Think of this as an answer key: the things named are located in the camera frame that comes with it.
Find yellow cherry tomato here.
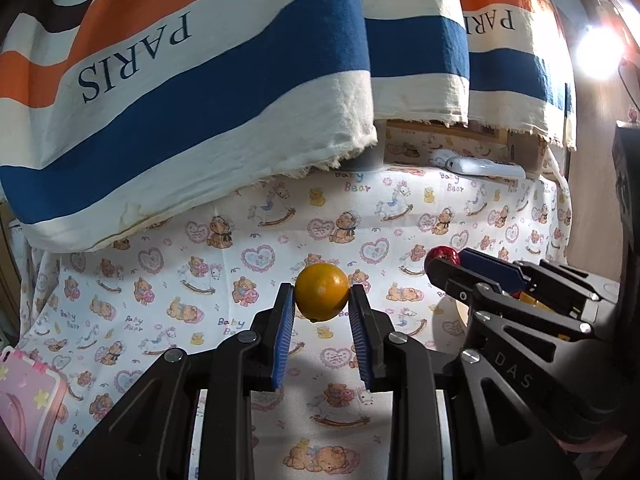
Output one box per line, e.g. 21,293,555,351
294,263,349,323
518,292,538,307

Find pink toy box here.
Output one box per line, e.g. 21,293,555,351
0,347,67,474

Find cream ceramic plate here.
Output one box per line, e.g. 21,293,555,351
438,295,469,332

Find white plastic handle device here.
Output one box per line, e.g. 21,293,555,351
428,148,526,180

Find bright lamp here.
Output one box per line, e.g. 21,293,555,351
575,26,626,81

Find striped Paris fabric curtain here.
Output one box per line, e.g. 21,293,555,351
1,0,576,254

